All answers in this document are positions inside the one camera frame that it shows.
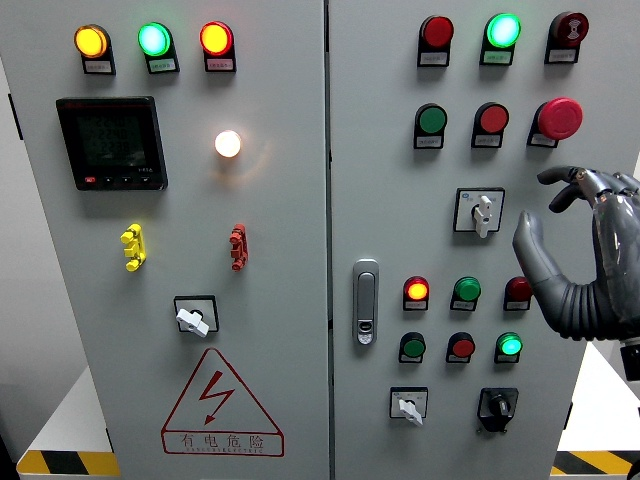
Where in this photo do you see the turn switch broad white handle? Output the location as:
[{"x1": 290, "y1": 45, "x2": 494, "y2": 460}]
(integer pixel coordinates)
[{"x1": 172, "y1": 294, "x2": 220, "y2": 340}]

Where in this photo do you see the black display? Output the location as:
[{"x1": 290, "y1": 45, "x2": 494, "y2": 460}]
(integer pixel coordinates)
[{"x1": 55, "y1": 96, "x2": 169, "y2": 192}]

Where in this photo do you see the grey cabinet door with lock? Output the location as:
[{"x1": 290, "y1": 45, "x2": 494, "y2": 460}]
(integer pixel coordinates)
[{"x1": 327, "y1": 0, "x2": 640, "y2": 480}]

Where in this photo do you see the large red push button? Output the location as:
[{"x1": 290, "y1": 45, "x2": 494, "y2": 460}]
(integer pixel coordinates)
[{"x1": 470, "y1": 101, "x2": 510, "y2": 149}]

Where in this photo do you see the turn switch black handle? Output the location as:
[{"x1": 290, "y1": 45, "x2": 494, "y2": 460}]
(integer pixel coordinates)
[{"x1": 475, "y1": 387, "x2": 520, "y2": 435}]

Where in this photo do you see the silver door lock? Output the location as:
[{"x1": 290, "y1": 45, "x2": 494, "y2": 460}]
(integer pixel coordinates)
[{"x1": 351, "y1": 258, "x2": 380, "y2": 347}]

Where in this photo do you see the large green lit lamp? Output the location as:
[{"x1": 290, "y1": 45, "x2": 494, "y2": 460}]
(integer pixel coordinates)
[
  {"x1": 137, "y1": 21, "x2": 181, "y2": 75},
  {"x1": 479, "y1": 12, "x2": 522, "y2": 66}
]

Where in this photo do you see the large red stop button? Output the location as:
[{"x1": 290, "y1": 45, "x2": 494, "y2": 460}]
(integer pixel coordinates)
[{"x1": 526, "y1": 96, "x2": 585, "y2": 148}]

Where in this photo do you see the grey cabinet door with display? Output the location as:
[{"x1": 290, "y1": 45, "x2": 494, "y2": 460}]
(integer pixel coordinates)
[{"x1": 0, "y1": 0, "x2": 331, "y2": 480}]

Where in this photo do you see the dark red buzzer lamp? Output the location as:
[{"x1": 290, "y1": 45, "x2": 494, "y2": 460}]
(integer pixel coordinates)
[{"x1": 544, "y1": 11, "x2": 590, "y2": 65}]

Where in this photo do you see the red warning triangle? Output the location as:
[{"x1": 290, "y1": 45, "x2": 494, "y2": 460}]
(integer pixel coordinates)
[{"x1": 160, "y1": 347, "x2": 286, "y2": 458}]

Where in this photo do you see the small turn switch white handle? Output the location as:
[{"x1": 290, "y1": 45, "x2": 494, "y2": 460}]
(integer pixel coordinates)
[{"x1": 388, "y1": 386, "x2": 429, "y2": 427}]

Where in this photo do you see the yellow round lamp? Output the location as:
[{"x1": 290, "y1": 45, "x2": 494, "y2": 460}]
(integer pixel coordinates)
[{"x1": 73, "y1": 23, "x2": 117, "y2": 76}]

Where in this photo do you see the small green lit lamp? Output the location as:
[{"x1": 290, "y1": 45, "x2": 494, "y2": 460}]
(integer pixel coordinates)
[{"x1": 493, "y1": 332, "x2": 524, "y2": 365}]

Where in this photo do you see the small yellow handle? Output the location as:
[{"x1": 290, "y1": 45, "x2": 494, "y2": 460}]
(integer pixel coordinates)
[{"x1": 119, "y1": 223, "x2": 148, "y2": 273}]

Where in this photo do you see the white lamp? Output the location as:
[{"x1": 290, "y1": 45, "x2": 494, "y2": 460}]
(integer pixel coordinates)
[{"x1": 214, "y1": 129, "x2": 243, "y2": 159}]

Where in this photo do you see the large green push button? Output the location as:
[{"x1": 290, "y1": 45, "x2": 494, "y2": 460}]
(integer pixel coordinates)
[{"x1": 413, "y1": 102, "x2": 449, "y2": 150}]

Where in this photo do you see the turn switch slim white handle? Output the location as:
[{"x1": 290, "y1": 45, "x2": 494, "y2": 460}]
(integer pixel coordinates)
[{"x1": 452, "y1": 186, "x2": 506, "y2": 240}]

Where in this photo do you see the small red lit lamp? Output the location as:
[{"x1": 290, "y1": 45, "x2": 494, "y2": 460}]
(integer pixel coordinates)
[{"x1": 402, "y1": 275, "x2": 430, "y2": 312}]

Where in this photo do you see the small red push button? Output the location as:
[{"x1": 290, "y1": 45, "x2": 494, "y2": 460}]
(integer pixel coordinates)
[{"x1": 445, "y1": 332, "x2": 477, "y2": 364}]

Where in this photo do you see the small red handle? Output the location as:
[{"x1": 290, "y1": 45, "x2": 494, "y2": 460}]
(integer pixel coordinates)
[{"x1": 228, "y1": 222, "x2": 248, "y2": 272}]

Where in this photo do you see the red lit round lamp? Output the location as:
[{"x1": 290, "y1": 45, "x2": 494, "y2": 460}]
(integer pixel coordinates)
[{"x1": 199, "y1": 20, "x2": 237, "y2": 73}]

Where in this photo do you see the large red unlit lamp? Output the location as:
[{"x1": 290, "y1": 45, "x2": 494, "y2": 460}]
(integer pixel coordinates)
[{"x1": 416, "y1": 14, "x2": 456, "y2": 68}]

